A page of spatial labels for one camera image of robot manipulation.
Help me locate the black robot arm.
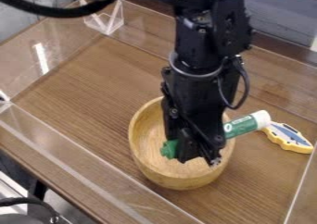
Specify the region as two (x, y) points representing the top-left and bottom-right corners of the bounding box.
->
(0, 0), (253, 166)

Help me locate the black table leg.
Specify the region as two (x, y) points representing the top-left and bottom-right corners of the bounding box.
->
(32, 180), (47, 201)

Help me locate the clear acrylic corner bracket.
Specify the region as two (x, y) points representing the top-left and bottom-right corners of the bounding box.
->
(83, 0), (124, 36)

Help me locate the clear acrylic tray wall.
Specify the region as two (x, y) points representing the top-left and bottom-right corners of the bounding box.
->
(0, 2), (317, 224)

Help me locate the brown wooden bowl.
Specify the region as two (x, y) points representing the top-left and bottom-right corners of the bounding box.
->
(127, 97), (236, 191)

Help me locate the black cable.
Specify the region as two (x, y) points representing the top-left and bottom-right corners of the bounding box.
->
(0, 197), (63, 224)

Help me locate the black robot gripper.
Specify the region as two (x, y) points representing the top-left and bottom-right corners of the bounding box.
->
(161, 52), (227, 166)

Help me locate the yellow blue fish toy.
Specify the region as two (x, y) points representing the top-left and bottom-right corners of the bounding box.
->
(261, 122), (314, 155)

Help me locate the green Expo marker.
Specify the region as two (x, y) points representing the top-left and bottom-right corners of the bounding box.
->
(159, 110), (272, 159)

